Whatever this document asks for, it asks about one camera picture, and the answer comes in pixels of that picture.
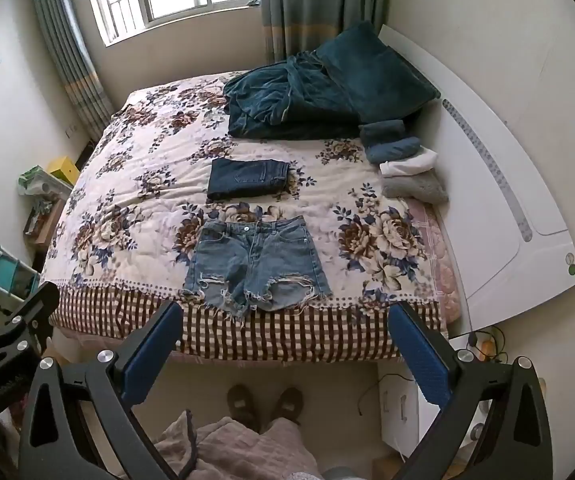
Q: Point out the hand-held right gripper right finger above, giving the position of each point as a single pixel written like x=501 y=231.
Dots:
x=418 y=356

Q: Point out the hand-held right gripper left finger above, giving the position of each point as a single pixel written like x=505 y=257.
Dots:
x=151 y=356

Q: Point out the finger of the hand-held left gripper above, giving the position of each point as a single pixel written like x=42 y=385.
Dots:
x=31 y=312

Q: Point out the light blue denim shorts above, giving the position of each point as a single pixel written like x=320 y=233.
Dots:
x=255 y=265

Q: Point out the teal storage cart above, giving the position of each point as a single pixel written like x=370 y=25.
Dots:
x=4 y=275

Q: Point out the white nightstand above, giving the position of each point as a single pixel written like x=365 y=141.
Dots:
x=402 y=405

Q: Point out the power strip with plugs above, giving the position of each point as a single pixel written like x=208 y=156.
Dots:
x=485 y=344

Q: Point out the pink mattress pad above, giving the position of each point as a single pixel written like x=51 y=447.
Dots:
x=442 y=265

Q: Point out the brown slipper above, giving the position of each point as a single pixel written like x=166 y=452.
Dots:
x=243 y=406
x=286 y=405

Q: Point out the white plastic bag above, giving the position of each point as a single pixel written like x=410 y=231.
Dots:
x=39 y=182

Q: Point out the person's pink quilted robe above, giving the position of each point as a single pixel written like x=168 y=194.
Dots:
x=237 y=452

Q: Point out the brown checked bed sheet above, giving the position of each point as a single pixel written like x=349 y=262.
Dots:
x=287 y=330

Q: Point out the yellow box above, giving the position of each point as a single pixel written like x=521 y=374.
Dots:
x=63 y=170

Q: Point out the floral bedspread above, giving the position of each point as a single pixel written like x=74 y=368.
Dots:
x=132 y=200

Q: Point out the folded grey cloth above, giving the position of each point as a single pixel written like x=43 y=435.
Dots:
x=415 y=186

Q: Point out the folded white cloth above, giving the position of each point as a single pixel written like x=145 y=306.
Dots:
x=410 y=164

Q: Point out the white bed headboard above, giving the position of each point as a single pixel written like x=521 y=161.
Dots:
x=507 y=185

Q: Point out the folded dark blue jeans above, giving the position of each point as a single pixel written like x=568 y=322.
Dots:
x=247 y=179

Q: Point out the folded blue cloth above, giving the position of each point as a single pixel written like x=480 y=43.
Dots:
x=392 y=151

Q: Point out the folded grey-blue cloth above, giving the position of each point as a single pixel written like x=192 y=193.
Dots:
x=380 y=131

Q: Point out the grey-green striped curtain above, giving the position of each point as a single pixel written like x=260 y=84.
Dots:
x=312 y=5
x=74 y=60

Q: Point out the teal velvet blanket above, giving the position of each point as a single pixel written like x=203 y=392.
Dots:
x=277 y=102

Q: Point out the teal velvet pillow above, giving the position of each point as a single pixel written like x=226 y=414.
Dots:
x=377 y=70

